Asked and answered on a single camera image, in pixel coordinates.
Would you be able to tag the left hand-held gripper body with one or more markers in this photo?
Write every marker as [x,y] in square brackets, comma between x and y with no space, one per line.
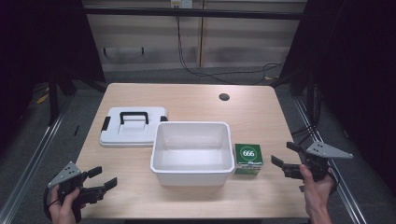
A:
[68,174]

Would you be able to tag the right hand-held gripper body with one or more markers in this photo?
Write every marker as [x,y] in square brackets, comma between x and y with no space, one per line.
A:
[323,152]

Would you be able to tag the small green box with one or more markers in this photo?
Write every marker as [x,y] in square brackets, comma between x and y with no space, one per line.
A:
[248,154]

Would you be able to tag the white plastic storage bin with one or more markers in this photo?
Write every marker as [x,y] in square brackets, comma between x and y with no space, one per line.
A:
[193,179]

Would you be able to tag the person's left hand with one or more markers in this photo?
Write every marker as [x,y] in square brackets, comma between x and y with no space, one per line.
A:
[63,213]

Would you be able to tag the person's right hand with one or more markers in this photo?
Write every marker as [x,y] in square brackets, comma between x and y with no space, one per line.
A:
[317,196]

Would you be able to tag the small black stick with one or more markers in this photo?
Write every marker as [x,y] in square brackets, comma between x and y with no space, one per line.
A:
[76,130]

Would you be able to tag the black stand leg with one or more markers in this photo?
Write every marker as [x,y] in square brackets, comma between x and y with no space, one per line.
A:
[53,99]

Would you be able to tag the yellow floor tape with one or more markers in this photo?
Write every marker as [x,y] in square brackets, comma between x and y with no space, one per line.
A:
[42,99]

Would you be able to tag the dark curtain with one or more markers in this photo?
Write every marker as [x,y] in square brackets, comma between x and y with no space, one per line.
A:
[358,77]
[37,46]

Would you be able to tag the dark round table grommet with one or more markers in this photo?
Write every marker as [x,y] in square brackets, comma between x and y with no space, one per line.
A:
[224,96]

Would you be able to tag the black horizontal metal bar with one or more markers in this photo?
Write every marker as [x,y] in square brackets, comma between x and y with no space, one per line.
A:
[186,12]

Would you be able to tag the metal floor rail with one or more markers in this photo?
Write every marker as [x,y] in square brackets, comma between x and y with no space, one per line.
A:
[342,186]
[34,158]

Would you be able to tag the white wall outlet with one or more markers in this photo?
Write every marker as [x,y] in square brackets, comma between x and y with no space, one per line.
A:
[181,3]

